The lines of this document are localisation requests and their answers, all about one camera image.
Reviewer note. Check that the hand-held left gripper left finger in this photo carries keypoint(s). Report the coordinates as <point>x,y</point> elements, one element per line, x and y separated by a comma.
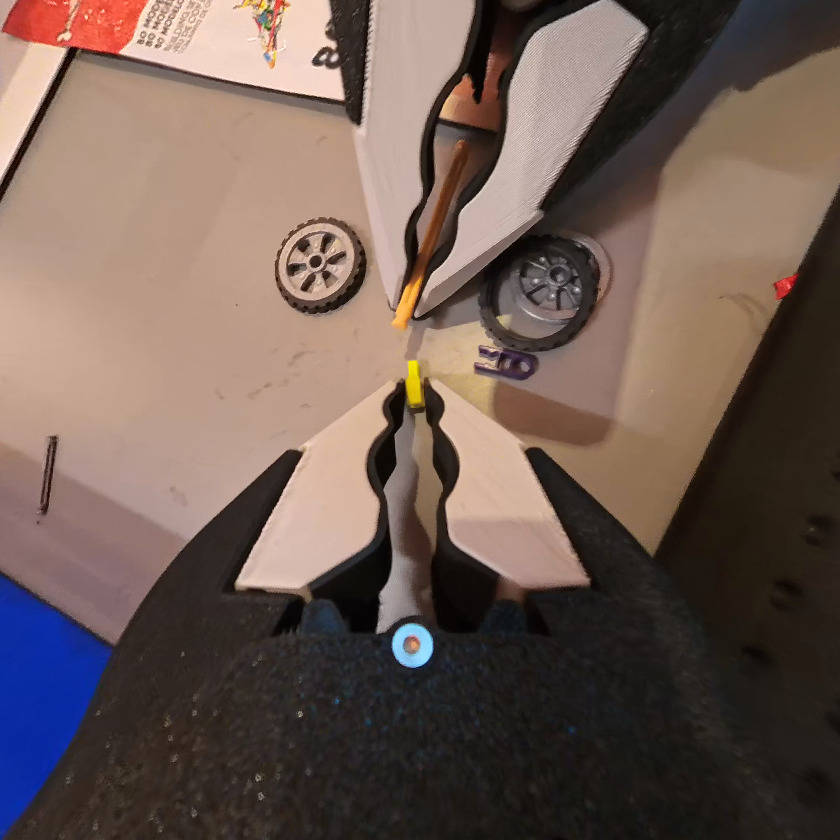
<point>308,512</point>

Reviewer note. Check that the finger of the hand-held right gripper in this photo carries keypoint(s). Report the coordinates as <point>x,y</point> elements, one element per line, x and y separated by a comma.
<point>558,118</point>
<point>400,131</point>

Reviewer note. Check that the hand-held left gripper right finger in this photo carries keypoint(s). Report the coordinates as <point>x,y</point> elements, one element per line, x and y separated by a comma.
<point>512,512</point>

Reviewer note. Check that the orange plastic rod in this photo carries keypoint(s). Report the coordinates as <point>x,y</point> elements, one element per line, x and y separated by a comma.
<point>436,223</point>

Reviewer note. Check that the yellow plastic connector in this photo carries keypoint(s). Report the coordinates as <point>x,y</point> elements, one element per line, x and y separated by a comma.
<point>413,387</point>

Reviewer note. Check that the dark grey thin rod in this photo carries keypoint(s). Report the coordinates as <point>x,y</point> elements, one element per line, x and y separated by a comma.
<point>48,472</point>

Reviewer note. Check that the purple plastic connector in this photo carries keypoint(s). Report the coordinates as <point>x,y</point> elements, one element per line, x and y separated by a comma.
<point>518,364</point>

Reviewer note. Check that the grey toy wheel black tire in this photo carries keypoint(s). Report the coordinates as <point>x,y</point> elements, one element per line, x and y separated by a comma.
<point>318,262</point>

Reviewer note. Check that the small red piece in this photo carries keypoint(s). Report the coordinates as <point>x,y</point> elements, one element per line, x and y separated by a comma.
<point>784,287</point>

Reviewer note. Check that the blue plastic bin white tag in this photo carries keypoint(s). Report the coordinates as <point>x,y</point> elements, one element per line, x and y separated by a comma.
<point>39,689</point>

